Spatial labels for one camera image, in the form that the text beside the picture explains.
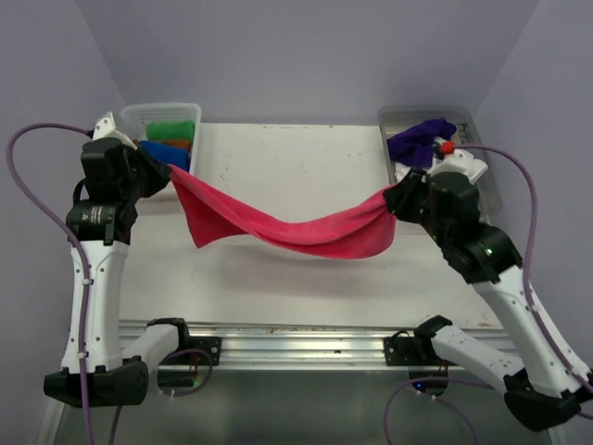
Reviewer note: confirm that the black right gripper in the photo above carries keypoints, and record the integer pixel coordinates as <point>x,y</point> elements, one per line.
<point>397,196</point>

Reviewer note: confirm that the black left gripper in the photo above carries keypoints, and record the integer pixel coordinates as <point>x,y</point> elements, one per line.
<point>160,173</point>

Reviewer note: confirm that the pink red towel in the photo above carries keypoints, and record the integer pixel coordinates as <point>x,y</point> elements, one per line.
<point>356,233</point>

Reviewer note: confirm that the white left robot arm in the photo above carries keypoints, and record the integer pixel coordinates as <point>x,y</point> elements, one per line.
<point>96,371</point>

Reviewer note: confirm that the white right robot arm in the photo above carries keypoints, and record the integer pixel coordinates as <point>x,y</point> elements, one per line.
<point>545,383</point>

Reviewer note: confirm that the blue rolled towel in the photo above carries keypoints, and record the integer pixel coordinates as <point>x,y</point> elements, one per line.
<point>170,155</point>

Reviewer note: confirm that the orange rolled towel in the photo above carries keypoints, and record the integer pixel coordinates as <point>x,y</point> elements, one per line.
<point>183,144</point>

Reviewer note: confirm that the green rolled towel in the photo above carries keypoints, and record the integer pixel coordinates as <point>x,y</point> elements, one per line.
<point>169,130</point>

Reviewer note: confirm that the purple towel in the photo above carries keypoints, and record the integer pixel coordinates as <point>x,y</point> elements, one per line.
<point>415,146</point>

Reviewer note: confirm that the white plastic basket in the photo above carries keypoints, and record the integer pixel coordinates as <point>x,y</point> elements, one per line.
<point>138,116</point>

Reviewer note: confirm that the clear plastic bin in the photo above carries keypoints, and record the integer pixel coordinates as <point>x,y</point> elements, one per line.
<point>397,119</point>

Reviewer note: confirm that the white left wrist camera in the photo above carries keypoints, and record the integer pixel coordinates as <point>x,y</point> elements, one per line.
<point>112,127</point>

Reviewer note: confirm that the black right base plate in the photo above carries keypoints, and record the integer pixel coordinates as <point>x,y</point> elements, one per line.
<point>404,349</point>

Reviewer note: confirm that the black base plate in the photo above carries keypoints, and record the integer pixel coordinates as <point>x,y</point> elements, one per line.
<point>197,351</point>
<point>404,349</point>

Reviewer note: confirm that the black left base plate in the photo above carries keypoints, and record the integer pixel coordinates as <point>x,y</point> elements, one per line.
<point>197,351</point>

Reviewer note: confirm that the aluminium mounting rail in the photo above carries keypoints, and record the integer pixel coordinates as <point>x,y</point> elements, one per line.
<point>254,347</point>

